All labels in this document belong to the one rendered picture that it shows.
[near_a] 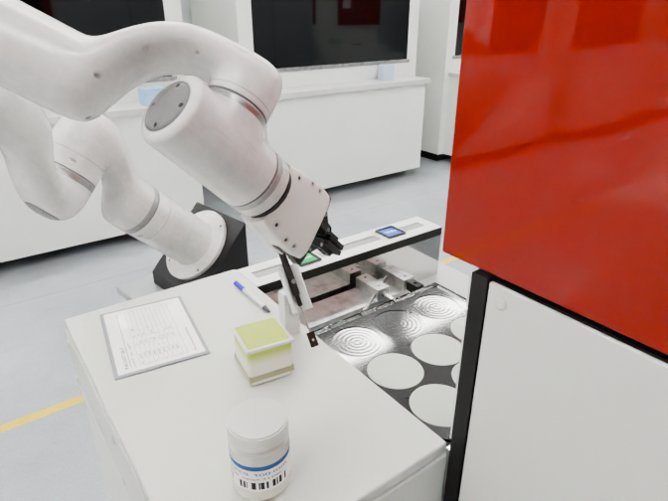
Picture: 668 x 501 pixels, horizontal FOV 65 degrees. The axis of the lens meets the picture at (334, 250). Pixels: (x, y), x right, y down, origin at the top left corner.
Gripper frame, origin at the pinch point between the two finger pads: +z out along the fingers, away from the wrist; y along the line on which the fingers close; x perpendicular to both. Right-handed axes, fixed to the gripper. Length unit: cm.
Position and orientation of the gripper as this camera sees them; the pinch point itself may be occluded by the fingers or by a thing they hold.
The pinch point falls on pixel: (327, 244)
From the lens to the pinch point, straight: 75.8
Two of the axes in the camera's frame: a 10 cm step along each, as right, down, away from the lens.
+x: 7.7, 1.8, -6.1
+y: -4.0, 8.9, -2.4
